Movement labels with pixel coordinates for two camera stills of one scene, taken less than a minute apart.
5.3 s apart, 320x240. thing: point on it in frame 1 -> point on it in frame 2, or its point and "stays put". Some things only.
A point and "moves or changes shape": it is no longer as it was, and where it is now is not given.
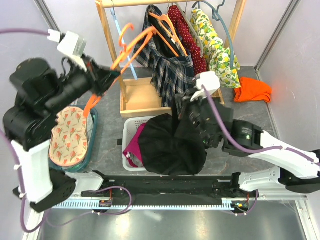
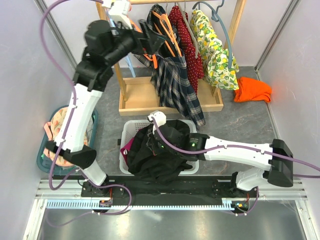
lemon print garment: [217, 56] stays put
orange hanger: [133, 50] moves or changes shape
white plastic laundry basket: [131, 126] -> [128, 126]
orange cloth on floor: [252, 89] stays put
